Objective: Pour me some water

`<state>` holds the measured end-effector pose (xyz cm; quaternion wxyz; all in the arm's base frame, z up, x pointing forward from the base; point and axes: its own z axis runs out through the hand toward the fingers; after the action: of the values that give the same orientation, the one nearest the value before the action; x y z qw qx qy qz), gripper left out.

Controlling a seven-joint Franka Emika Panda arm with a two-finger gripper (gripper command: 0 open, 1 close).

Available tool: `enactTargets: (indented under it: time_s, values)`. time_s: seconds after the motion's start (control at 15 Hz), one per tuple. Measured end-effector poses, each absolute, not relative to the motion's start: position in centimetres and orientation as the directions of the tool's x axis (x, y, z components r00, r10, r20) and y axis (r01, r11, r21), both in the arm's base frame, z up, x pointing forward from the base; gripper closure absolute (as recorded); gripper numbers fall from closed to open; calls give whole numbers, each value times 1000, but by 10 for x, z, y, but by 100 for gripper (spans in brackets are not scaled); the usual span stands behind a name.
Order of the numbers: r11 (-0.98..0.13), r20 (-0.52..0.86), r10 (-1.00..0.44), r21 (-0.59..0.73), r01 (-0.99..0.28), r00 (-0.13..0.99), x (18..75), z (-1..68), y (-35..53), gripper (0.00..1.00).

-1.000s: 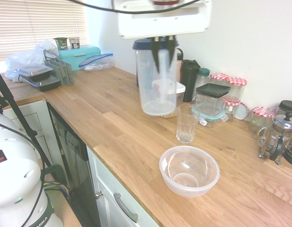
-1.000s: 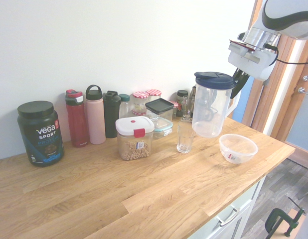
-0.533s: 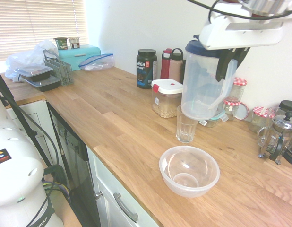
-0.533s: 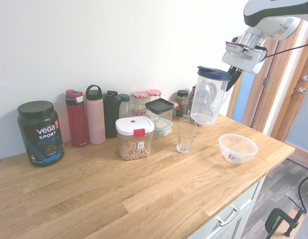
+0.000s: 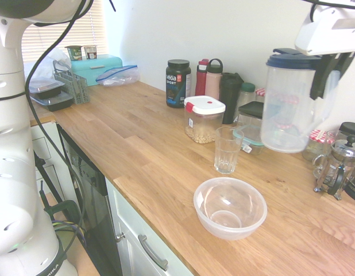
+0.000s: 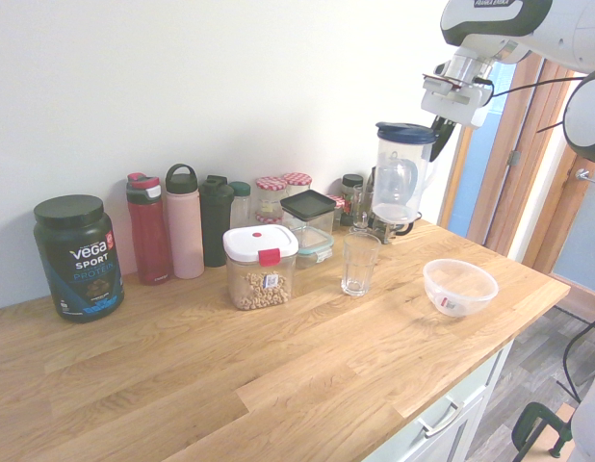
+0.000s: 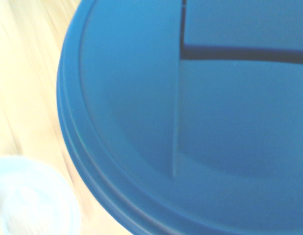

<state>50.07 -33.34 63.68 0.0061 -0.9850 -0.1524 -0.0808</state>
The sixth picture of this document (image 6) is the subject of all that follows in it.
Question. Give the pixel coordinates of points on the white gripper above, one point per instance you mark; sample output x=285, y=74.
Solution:
x=458, y=103

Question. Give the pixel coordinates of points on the clear pitcher with blue lid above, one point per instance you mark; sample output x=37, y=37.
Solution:
x=401, y=144

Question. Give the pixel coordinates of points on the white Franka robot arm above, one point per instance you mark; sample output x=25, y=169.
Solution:
x=490, y=19

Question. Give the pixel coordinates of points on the red water bottle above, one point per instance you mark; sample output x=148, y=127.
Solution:
x=148, y=231

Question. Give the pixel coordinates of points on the metal door hinge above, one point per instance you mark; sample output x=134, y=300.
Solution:
x=515, y=158

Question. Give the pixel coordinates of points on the jar with dark lid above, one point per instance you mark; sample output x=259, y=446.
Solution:
x=351, y=185

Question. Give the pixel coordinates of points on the clear glass mug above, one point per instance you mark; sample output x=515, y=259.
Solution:
x=361, y=207

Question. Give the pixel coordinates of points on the small jar red checked lid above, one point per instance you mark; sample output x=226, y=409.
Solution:
x=268, y=217
x=337, y=202

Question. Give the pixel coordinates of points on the jar with red checked lid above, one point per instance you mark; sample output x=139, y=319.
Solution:
x=271, y=185
x=297, y=178

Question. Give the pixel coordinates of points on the square container with black lid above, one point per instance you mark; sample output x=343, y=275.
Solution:
x=307, y=204

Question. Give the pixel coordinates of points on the clear plastic bowl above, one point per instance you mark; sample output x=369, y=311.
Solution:
x=461, y=289

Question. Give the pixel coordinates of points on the clear drinking glass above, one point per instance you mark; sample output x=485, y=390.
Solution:
x=360, y=269

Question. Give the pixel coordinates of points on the glass container with teal lid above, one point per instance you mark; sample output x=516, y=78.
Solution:
x=317, y=250

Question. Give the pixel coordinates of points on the clear bottle with green lid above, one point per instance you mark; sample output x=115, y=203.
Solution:
x=240, y=202

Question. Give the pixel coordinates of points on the cereal container with white lid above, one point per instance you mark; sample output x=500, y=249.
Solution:
x=259, y=274

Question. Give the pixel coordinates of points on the black shaker bottle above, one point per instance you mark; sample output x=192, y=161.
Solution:
x=215, y=221

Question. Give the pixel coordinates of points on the pink bottle with black lid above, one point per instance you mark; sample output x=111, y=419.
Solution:
x=184, y=226

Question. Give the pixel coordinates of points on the white kitchen cabinet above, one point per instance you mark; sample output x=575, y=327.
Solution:
x=451, y=409

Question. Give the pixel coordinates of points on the green clamp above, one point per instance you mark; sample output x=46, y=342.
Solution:
x=528, y=428

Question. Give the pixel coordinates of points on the black Vega protein tub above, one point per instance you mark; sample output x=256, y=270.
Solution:
x=78, y=260

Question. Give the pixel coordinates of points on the wooden door frame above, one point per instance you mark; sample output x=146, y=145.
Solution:
x=528, y=168

